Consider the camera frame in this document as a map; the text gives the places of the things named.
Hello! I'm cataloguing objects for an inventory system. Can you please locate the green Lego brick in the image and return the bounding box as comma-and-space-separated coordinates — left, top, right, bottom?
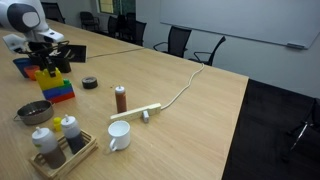
63, 79, 71, 87

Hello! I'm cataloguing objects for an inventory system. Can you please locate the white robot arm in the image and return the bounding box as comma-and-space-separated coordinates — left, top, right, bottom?
0, 0, 64, 77

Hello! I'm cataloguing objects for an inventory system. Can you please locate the brown sauce bottle in crate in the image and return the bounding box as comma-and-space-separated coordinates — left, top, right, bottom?
32, 127, 66, 169

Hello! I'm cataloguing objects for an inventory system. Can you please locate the wall whiteboard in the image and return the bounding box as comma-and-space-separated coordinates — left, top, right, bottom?
160, 0, 320, 49

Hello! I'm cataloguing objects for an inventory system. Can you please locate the black tape roll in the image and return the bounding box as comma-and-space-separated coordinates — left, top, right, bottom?
82, 76, 98, 89

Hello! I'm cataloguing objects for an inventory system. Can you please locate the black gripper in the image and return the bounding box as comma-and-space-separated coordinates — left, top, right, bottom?
24, 40, 69, 77

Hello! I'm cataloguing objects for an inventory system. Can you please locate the blue Lego brick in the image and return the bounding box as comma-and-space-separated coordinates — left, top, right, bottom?
43, 86, 74, 100

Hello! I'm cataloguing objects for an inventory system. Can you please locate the red Lego brick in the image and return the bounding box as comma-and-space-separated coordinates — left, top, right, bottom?
49, 92, 75, 103

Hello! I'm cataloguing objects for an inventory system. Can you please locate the small yellow Lego block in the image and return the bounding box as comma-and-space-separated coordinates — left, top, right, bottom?
53, 117, 62, 132

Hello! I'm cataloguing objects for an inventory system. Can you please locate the white plug adapter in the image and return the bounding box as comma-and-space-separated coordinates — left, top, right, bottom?
142, 110, 149, 123

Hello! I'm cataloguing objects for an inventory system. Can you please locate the blue cup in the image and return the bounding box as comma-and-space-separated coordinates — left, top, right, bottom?
13, 58, 34, 78

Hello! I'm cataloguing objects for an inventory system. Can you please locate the white ceramic mug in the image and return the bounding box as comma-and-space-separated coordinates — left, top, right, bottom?
108, 120, 130, 152

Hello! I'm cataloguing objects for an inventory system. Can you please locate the black far office chair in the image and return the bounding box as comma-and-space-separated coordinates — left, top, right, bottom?
41, 2, 65, 23

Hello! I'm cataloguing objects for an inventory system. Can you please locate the three part yellow Lego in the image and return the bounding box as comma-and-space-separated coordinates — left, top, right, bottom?
35, 68, 64, 90

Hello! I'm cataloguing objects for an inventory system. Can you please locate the black office chair left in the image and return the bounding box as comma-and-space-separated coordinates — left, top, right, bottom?
188, 36, 226, 66

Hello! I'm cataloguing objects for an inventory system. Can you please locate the metal bowl with handle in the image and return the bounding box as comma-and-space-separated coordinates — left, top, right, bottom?
13, 100, 54, 125

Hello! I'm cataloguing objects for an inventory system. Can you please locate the brown sauce squeeze bottle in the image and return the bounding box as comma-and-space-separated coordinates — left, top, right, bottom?
115, 86, 127, 113

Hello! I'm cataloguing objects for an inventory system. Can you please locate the black tray organizer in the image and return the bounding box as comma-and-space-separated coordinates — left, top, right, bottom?
52, 57, 71, 73

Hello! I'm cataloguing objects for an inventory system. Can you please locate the whiteboard eraser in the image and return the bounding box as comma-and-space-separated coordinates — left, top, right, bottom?
286, 43, 305, 50

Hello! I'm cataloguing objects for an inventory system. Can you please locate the black office chair middle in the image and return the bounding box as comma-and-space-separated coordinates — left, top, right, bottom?
153, 26, 191, 58

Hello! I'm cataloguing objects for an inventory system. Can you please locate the orange cup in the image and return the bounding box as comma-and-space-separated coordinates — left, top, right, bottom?
24, 65, 40, 81

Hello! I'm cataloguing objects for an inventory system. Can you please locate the wooden crate holder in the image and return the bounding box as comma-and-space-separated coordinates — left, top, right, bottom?
29, 130, 98, 180

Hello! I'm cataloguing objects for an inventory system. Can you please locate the black office chair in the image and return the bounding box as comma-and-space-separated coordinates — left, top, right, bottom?
153, 26, 191, 58
41, 2, 65, 23
188, 36, 226, 66

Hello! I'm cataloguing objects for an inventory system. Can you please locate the dark sauce squeeze bottle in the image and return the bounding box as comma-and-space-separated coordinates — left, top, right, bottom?
61, 115, 85, 154

